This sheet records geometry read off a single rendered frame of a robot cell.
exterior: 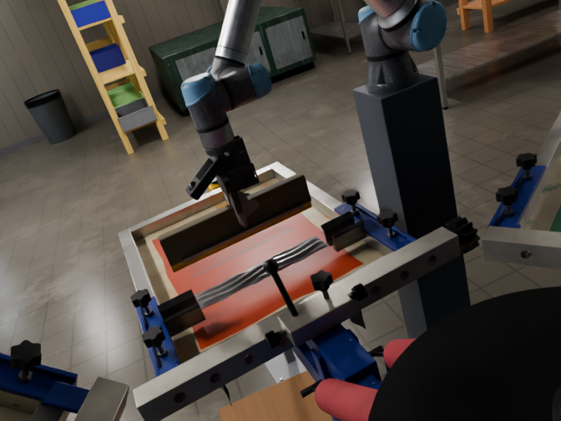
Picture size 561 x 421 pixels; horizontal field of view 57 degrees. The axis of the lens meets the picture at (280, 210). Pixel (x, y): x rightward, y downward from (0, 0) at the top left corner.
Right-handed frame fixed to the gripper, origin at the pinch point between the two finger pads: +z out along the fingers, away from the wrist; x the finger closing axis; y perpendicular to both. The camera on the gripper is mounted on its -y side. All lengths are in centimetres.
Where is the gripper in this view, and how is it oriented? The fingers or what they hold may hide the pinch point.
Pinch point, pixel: (239, 221)
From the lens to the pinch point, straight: 124.8
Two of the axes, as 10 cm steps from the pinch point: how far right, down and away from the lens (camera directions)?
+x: -3.9, -3.3, 8.6
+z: 2.8, 8.5, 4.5
